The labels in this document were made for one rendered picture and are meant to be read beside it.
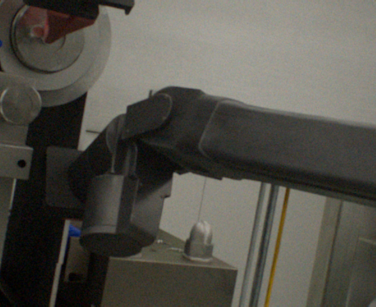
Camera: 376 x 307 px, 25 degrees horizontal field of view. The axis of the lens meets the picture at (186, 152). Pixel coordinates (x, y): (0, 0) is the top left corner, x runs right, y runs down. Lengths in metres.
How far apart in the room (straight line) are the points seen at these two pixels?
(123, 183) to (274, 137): 0.17
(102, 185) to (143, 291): 0.22
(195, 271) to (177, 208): 2.99
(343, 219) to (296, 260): 2.62
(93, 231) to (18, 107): 0.15
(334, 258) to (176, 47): 0.61
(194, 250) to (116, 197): 0.26
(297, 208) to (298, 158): 3.63
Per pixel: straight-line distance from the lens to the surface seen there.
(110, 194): 0.77
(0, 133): 0.88
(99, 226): 0.76
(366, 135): 0.62
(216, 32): 1.36
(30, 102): 0.83
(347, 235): 1.73
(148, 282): 0.96
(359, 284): 4.58
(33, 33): 0.87
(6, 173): 0.85
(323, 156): 0.63
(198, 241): 1.00
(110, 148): 0.78
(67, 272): 0.97
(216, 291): 0.99
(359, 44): 1.50
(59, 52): 0.90
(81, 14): 0.80
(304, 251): 4.34
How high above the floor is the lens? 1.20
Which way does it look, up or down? 3 degrees down
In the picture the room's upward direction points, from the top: 10 degrees clockwise
